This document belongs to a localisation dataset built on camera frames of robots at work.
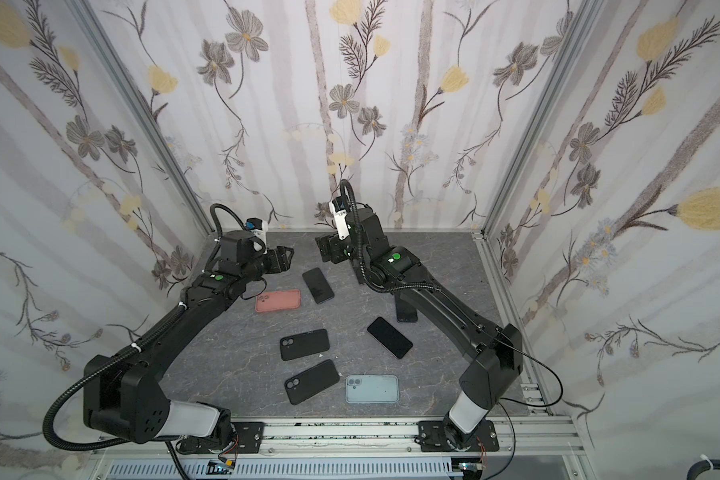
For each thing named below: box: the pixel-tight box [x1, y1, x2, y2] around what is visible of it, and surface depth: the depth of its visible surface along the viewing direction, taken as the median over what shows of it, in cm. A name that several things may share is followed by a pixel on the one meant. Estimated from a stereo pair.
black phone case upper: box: [280, 329, 330, 361], surface depth 92 cm
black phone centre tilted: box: [367, 316, 413, 359], surface depth 95 cm
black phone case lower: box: [284, 359, 340, 405], surface depth 86 cm
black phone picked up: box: [302, 267, 335, 304], surface depth 106 cm
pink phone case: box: [255, 289, 301, 312], surface depth 102 cm
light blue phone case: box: [345, 374, 399, 404], surface depth 84 cm
